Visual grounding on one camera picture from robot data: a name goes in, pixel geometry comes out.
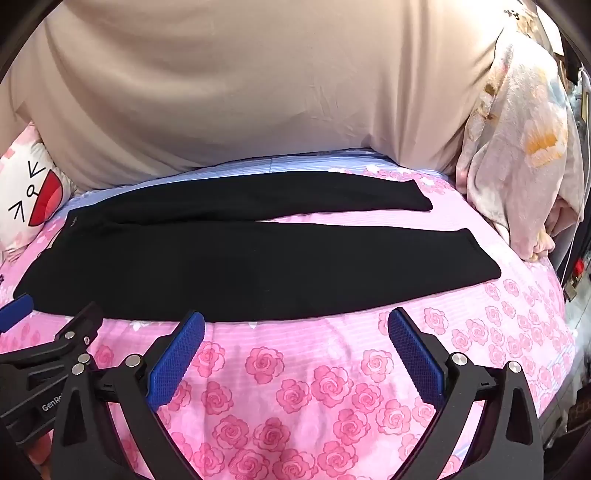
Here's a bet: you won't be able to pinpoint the white cartoon face pillow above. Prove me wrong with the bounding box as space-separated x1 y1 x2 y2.
0 124 79 264

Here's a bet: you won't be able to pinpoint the beige cloth cover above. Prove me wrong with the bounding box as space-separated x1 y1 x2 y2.
0 0 522 195

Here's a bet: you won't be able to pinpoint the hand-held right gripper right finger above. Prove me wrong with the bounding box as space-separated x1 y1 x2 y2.
388 308 546 480

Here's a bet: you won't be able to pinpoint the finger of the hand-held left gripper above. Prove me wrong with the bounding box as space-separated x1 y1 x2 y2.
0 293 35 328
0 302 104 366

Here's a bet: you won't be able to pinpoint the black pants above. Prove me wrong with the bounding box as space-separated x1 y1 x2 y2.
13 170 502 324

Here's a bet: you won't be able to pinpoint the pink rose bedsheet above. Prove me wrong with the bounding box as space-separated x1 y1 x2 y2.
0 152 578 480

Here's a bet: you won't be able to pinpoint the pale floral blanket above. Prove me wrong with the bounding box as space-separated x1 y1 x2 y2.
455 23 585 264

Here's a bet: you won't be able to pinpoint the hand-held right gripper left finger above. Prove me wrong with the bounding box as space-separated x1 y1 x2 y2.
50 311 206 480

